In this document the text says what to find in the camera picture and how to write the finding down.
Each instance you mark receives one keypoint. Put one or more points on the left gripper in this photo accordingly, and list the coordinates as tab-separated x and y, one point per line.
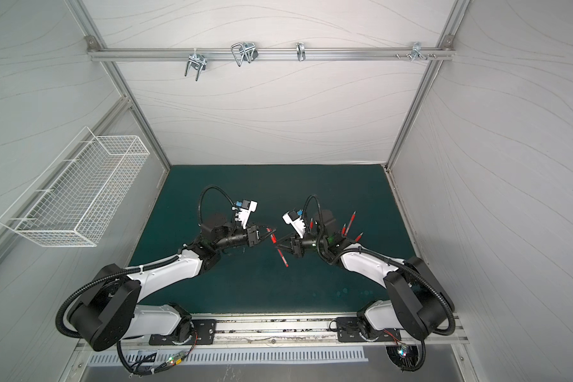
253	234

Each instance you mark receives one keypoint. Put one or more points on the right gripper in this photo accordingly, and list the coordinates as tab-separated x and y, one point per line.
296	243

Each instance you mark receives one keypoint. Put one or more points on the red pen cap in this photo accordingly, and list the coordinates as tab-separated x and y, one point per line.
282	257

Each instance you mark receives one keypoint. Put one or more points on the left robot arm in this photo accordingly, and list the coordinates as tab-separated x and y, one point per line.
109	309

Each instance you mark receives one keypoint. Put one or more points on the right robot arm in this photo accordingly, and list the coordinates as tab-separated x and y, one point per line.
417	303

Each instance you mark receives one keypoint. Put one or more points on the green table mat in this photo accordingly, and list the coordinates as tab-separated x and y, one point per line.
255	280

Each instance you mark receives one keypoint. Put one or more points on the metal u-bolt clamp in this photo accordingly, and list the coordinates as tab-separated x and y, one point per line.
244	52
196	63

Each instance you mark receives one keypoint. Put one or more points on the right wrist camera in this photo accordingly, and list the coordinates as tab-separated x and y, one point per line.
295	219

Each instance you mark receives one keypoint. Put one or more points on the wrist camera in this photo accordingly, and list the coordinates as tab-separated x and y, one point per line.
243	211
295	219

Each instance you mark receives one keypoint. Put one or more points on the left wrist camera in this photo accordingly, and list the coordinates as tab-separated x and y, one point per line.
243	211

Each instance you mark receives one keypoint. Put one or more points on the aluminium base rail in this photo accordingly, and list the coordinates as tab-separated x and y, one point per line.
234	331

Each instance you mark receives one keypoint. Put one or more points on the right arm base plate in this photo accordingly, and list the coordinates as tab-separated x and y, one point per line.
355	330

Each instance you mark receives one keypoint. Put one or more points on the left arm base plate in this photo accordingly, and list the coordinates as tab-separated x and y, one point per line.
199	331

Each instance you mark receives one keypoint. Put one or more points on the aluminium cross rail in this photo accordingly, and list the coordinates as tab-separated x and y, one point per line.
265	54

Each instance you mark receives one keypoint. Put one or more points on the white wire basket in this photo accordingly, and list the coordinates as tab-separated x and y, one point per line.
72	202

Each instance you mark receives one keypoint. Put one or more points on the white slotted cable duct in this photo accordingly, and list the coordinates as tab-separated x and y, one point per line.
220	356

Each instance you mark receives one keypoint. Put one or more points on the metal bracket clamp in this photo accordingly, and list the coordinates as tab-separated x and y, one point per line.
300	52

